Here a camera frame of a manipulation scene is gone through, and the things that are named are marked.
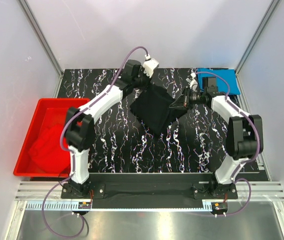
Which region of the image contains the right aluminium frame post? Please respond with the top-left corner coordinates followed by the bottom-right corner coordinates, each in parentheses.
top-left (235, 0), bottom-right (281, 75)

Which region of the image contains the black t shirt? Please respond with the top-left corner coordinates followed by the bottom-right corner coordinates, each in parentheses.
top-left (130, 84), bottom-right (187, 136)

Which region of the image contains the red t shirt in bin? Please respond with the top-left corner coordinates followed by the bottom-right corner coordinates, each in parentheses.
top-left (28, 124), bottom-right (70, 174)

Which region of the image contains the red plastic bin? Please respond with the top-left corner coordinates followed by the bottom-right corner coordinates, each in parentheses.
top-left (13, 98), bottom-right (89, 178)

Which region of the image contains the white cable duct strip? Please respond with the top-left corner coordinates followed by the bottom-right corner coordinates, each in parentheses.
top-left (25, 200), bottom-right (212, 212)

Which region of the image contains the aluminium frame post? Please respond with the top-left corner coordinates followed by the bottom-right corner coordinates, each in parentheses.
top-left (235, 0), bottom-right (281, 75)
top-left (17, 0), bottom-right (64, 76)

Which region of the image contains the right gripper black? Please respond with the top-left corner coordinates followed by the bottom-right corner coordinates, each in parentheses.
top-left (170, 86), bottom-right (206, 111)

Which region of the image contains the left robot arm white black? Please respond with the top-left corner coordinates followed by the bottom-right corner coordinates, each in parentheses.
top-left (60, 57), bottom-right (159, 198)

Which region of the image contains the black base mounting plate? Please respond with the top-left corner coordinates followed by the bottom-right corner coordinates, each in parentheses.
top-left (61, 173), bottom-right (238, 211)

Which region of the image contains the connector board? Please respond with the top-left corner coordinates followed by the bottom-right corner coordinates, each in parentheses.
top-left (78, 200), bottom-right (92, 210)
top-left (212, 202), bottom-right (228, 212)

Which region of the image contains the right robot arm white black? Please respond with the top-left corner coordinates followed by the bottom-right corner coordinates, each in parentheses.
top-left (170, 73), bottom-right (263, 199)

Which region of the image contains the left connector board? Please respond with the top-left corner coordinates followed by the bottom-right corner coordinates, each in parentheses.
top-left (78, 200), bottom-right (92, 210)

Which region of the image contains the right connector board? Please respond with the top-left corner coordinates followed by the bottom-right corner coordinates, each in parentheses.
top-left (212, 202), bottom-right (228, 212)

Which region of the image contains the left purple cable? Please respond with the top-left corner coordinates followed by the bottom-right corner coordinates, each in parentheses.
top-left (41, 46), bottom-right (150, 238)

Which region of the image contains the left aluminium frame post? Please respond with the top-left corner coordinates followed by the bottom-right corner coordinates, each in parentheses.
top-left (17, 0), bottom-right (64, 76)

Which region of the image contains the folded blue t shirt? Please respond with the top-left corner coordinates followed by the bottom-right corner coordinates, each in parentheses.
top-left (196, 68), bottom-right (241, 96)

